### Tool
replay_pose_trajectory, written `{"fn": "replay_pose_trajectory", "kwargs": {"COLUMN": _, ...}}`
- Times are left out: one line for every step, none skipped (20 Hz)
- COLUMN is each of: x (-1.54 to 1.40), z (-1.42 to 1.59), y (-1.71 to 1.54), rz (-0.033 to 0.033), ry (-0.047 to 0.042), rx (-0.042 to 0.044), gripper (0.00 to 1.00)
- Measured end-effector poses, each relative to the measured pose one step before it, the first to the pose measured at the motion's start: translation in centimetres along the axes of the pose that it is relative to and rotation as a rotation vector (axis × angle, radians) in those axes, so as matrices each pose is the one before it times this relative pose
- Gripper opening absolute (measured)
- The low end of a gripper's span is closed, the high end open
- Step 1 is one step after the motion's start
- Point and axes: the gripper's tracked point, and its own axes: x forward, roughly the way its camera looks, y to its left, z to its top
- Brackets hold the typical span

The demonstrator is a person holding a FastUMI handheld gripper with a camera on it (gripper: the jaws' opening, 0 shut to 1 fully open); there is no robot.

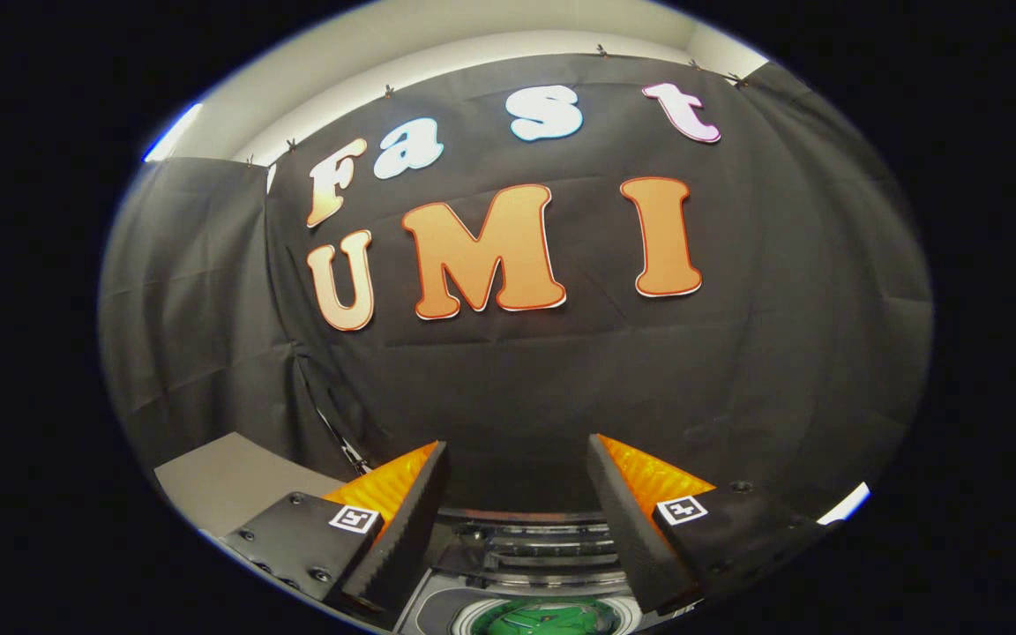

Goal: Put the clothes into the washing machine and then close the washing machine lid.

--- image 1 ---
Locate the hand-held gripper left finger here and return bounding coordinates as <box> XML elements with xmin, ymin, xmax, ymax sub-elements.
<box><xmin>219</xmin><ymin>441</ymin><xmax>452</xmax><ymax>620</ymax></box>

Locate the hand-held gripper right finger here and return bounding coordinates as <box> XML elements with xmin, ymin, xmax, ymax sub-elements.
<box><xmin>586</xmin><ymin>434</ymin><xmax>826</xmax><ymax>616</ymax></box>

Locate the dark washing machine lid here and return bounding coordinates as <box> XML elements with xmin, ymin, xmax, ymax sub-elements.
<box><xmin>433</xmin><ymin>507</ymin><xmax>641</xmax><ymax>587</ymax></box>

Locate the dark grey washing machine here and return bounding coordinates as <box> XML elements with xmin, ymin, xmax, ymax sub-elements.
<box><xmin>393</xmin><ymin>507</ymin><xmax>705</xmax><ymax>635</ymax></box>

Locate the green polo shirt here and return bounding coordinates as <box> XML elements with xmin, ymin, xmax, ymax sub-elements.
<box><xmin>473</xmin><ymin>601</ymin><xmax>620</xmax><ymax>635</ymax></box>

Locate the grey flat board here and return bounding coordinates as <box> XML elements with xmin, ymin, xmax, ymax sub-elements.
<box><xmin>153</xmin><ymin>432</ymin><xmax>368</xmax><ymax>539</ymax></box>

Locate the ceiling light panel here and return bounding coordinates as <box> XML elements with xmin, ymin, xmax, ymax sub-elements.
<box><xmin>142</xmin><ymin>101</ymin><xmax>205</xmax><ymax>165</ymax></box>

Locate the thin black cable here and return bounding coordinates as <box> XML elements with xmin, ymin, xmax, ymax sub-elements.
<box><xmin>296</xmin><ymin>353</ymin><xmax>373</xmax><ymax>474</ymax></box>

